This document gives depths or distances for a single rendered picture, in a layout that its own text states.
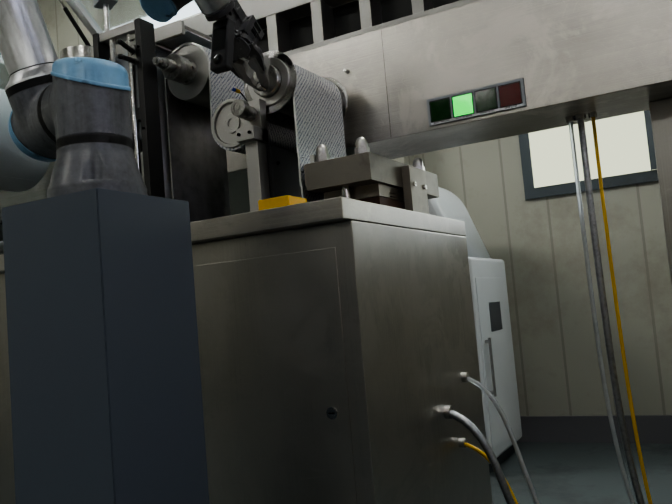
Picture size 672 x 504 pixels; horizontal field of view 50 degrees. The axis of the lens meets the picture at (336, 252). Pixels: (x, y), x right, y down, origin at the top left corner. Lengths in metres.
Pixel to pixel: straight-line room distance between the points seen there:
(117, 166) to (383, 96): 0.98
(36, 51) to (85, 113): 0.20
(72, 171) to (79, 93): 0.12
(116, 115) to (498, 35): 1.04
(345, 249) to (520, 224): 2.36
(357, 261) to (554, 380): 2.39
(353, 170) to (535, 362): 2.21
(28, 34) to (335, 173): 0.66
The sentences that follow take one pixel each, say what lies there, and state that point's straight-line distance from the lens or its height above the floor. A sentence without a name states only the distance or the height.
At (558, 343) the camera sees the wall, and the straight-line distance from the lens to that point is 3.56.
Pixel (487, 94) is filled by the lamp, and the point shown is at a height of 1.20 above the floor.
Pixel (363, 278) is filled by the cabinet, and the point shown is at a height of 0.75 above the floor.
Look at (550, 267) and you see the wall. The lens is 3.55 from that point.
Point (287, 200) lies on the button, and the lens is 1.35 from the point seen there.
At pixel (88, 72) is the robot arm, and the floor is 1.09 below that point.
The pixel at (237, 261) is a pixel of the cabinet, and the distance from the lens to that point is 1.41.
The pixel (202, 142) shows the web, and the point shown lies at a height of 1.19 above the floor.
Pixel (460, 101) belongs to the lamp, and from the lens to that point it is 1.86.
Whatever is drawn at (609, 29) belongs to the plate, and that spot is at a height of 1.29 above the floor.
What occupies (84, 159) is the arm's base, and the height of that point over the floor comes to 0.96.
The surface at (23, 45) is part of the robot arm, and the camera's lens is 1.33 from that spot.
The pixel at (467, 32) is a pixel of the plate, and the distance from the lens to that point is 1.91.
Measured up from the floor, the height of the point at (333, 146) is 1.11.
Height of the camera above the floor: 0.70
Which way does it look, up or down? 5 degrees up
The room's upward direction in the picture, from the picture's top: 5 degrees counter-clockwise
